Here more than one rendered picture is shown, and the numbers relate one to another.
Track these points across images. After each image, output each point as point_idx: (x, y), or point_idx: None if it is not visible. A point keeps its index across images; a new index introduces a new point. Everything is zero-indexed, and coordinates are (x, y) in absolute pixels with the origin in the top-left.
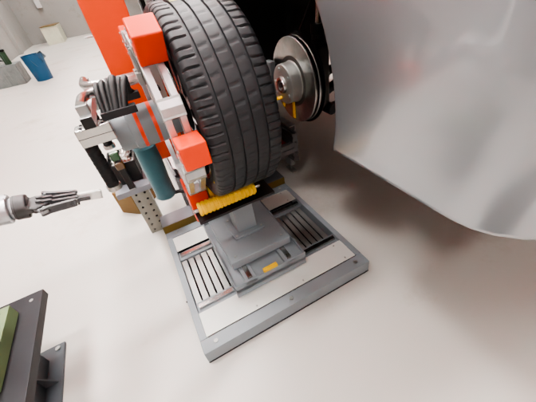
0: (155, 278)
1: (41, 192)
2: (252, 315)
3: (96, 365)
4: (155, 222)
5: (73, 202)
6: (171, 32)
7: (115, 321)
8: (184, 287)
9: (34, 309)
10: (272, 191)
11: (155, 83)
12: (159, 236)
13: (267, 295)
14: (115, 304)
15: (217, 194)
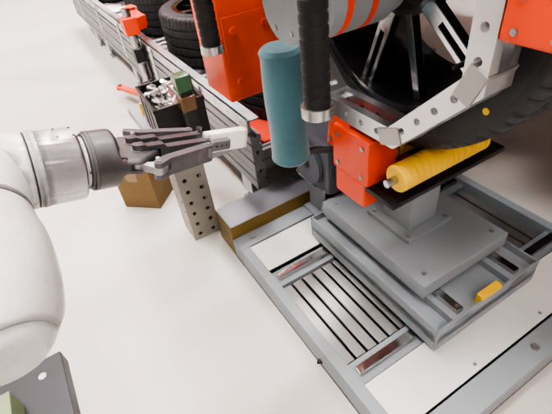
0: (233, 321)
1: (126, 131)
2: (476, 383)
3: None
4: (203, 219)
5: (209, 150)
6: None
7: (181, 407)
8: (313, 335)
9: (58, 397)
10: (502, 147)
11: None
12: (210, 245)
13: (485, 343)
14: (169, 372)
15: (462, 141)
